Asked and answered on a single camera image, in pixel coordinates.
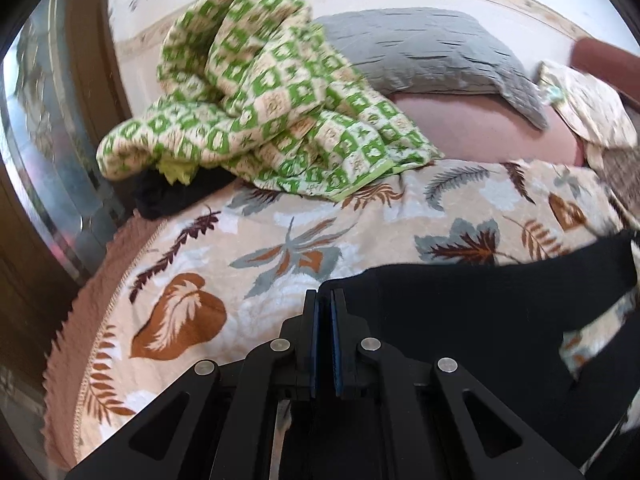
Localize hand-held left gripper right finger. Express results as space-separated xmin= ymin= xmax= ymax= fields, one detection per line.
xmin=327 ymin=287 xmax=587 ymax=480

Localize pink bed sheet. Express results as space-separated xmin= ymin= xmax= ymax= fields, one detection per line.
xmin=42 ymin=92 xmax=590 ymax=472

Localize leaf-print fleece blanket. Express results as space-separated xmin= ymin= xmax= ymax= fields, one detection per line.
xmin=75 ymin=157 xmax=640 ymax=463

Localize grey quilted pillow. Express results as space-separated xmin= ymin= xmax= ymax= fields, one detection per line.
xmin=315 ymin=7 xmax=551 ymax=131

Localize brown headboard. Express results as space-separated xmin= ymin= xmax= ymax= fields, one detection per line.
xmin=571 ymin=37 xmax=640 ymax=97

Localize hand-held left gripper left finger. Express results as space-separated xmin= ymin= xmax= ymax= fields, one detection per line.
xmin=65 ymin=289 xmax=328 ymax=480

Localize green checkered quilt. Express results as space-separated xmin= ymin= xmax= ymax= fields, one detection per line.
xmin=96 ymin=0 xmax=443 ymax=204

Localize black pants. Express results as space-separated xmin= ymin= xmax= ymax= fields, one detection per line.
xmin=319 ymin=230 xmax=640 ymax=480

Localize cream printed cloth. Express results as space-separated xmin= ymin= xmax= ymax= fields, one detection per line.
xmin=537 ymin=60 xmax=640 ymax=150

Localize striped floral pillow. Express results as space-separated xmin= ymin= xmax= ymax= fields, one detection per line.
xmin=586 ymin=139 xmax=640 ymax=233

